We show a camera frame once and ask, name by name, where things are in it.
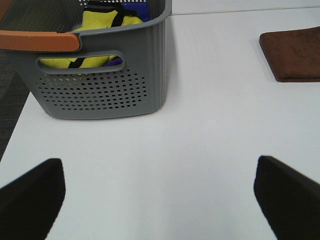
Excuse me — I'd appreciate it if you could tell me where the grey perforated plastic basket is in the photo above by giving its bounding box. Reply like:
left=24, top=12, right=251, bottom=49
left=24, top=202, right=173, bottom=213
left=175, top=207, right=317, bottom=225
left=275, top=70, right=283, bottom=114
left=0, top=0, right=172, bottom=120

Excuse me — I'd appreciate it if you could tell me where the brown towel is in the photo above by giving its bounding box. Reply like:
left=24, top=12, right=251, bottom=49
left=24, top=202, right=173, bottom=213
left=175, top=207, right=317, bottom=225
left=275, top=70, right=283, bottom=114
left=259, top=26, right=320, bottom=83

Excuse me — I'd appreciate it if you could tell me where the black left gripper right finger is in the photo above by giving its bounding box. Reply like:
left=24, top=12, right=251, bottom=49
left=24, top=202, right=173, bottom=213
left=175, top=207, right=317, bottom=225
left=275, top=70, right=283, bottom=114
left=253, top=155, right=320, bottom=240

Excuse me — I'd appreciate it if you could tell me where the orange basket handle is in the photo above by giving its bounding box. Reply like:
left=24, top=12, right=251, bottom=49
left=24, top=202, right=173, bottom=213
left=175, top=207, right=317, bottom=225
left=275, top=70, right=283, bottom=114
left=0, top=30, right=80, bottom=52

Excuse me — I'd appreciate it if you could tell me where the blue purple towel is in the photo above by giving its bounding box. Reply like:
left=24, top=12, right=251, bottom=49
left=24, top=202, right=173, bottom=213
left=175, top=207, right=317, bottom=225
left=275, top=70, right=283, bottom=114
left=103, top=2, right=152, bottom=67

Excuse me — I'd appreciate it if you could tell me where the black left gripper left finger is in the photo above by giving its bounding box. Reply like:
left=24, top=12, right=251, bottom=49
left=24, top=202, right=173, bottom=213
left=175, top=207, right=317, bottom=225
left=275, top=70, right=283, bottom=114
left=0, top=158, right=66, bottom=240

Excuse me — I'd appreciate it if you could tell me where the yellow towel with black trim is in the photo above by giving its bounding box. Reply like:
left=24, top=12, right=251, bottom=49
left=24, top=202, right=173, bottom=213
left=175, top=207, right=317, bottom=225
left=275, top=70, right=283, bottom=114
left=39, top=1, right=143, bottom=69

